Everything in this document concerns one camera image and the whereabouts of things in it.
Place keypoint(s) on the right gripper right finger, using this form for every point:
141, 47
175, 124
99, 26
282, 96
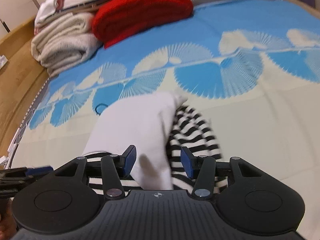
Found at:
201, 169

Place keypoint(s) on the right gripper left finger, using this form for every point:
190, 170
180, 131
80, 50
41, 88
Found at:
113, 169

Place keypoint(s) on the striped white vest sweater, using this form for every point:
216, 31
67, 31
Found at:
158, 125

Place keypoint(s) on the left hand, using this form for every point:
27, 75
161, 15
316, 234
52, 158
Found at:
8, 224

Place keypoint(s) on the blue white patterned bedsheet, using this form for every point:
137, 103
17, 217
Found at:
250, 67

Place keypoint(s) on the tissue box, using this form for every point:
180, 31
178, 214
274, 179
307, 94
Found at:
3, 61

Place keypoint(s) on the cream folded quilt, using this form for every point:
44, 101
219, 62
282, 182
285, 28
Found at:
65, 42

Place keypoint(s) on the red folded blanket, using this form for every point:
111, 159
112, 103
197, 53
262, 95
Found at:
117, 20

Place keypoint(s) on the pink white garment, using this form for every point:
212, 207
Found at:
47, 9

